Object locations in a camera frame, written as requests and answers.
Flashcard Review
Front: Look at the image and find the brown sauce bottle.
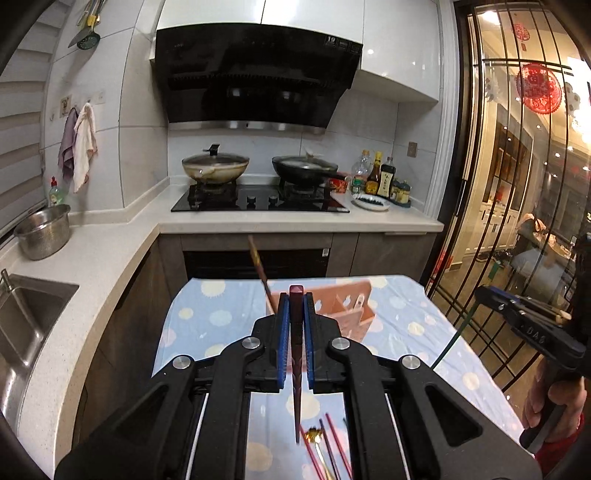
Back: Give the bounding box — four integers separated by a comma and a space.
366, 151, 384, 195

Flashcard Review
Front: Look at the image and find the beige wok with glass lid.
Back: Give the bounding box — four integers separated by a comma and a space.
181, 144, 250, 186

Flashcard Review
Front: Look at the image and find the pink perforated utensil holder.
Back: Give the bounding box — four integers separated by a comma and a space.
270, 277, 376, 343

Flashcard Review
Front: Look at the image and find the black gas stove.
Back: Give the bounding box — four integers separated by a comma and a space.
171, 181, 350, 213

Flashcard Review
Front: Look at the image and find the dark sauce bottle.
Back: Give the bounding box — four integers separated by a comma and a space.
378, 157, 397, 199

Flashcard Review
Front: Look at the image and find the steel sink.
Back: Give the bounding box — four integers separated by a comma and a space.
0, 272, 79, 416

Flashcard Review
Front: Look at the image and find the blue dotted tablecloth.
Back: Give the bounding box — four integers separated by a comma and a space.
152, 274, 525, 480

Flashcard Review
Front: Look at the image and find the brown chopstick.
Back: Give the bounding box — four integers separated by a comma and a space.
248, 236, 274, 311

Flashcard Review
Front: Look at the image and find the hanging slotted spoon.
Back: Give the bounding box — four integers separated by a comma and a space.
77, 0, 105, 51

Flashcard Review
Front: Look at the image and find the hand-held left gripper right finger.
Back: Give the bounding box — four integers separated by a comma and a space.
302, 293, 543, 480

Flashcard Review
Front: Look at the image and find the person's right forearm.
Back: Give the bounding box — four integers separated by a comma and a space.
534, 427, 588, 476

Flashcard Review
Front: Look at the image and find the hanging spatula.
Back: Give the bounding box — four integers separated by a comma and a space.
68, 0, 95, 49

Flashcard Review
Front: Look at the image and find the window blind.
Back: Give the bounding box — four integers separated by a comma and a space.
0, 44, 58, 232

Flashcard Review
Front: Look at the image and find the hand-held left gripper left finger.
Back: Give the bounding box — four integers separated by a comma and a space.
54, 295, 291, 480

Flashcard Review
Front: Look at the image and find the dark maroon chopstick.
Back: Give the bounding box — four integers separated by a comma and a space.
288, 285, 306, 445

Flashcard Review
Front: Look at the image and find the glass sliding door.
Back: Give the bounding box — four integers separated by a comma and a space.
427, 0, 591, 402

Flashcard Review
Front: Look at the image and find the black frying pan with lid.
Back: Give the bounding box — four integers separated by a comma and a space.
271, 148, 352, 188

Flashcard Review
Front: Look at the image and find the clear plastic bottle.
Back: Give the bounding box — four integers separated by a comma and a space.
352, 150, 372, 195

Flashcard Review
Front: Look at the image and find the steel pot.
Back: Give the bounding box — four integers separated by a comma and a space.
13, 204, 71, 260

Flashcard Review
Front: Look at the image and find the white cloth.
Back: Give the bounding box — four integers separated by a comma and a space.
72, 103, 98, 193

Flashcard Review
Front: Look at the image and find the person's right hand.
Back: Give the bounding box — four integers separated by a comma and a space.
523, 369, 585, 446

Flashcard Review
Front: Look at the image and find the purple cloth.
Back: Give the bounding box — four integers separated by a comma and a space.
58, 107, 79, 179

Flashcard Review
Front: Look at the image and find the white plate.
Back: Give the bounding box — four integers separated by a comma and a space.
352, 192, 391, 212

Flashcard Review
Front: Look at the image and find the black range hood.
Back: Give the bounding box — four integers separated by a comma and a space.
150, 25, 364, 136

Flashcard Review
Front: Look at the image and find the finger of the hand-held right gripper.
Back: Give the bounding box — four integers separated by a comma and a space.
475, 285, 525, 320

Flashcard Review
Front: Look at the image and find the round red paper-cut decoration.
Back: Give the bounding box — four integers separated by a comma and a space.
516, 64, 564, 112

